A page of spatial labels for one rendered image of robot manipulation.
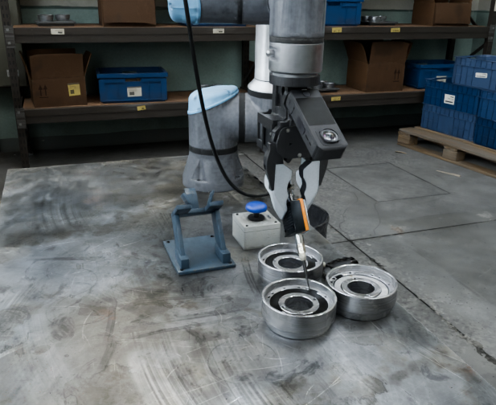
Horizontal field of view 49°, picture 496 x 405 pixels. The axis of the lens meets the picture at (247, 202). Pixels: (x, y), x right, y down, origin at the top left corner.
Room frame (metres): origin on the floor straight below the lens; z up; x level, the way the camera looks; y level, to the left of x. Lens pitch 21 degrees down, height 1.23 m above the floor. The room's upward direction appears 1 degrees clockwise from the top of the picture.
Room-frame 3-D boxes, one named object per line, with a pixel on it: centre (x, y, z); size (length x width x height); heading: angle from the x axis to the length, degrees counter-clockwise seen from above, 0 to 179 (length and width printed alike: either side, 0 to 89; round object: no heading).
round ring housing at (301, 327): (0.66, -0.07, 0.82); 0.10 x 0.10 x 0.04
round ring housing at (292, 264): (0.78, -0.07, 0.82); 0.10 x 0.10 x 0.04
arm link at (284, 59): (0.77, -0.06, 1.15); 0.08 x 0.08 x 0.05
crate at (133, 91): (4.28, 0.92, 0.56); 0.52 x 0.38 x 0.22; 107
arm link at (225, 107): (1.26, 0.08, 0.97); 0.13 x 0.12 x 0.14; 92
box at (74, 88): (4.07, 1.42, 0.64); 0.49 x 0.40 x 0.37; 115
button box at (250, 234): (0.94, -0.02, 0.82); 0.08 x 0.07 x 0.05; 20
